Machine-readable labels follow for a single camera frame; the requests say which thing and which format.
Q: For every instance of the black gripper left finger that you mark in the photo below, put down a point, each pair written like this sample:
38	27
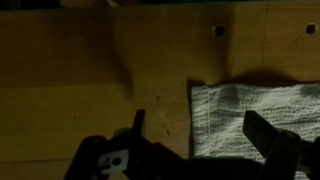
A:
138	123

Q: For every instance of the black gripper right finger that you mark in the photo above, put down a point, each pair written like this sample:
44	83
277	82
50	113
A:
261	134

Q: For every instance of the grey striped towel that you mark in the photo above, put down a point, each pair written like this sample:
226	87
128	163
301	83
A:
224	152

